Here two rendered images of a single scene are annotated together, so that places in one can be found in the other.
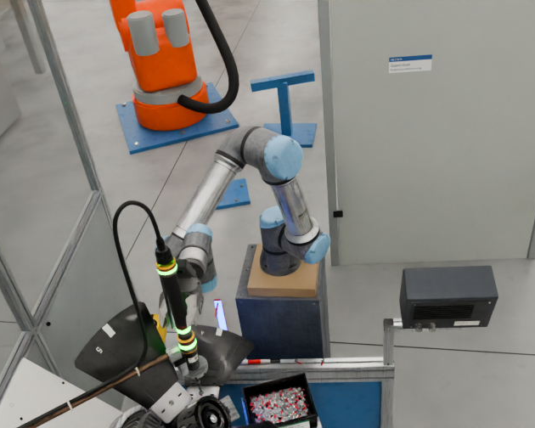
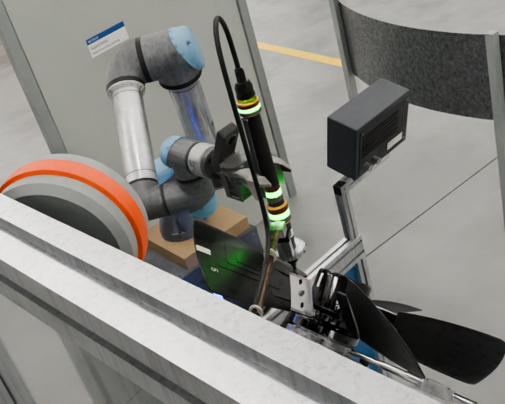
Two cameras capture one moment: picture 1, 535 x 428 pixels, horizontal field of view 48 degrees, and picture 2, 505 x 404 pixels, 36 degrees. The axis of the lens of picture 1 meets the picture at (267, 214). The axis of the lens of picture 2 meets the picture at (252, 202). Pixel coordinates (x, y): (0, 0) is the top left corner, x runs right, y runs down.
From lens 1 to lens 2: 1.25 m
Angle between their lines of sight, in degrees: 37
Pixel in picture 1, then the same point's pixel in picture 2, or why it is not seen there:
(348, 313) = not seen: hidden behind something
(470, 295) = (392, 100)
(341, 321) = not seen: hidden behind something
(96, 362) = (222, 281)
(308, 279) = (230, 216)
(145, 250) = not seen: outside the picture
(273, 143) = (175, 32)
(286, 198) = (199, 102)
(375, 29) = (60, 14)
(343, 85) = (54, 91)
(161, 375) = (275, 270)
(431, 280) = (356, 110)
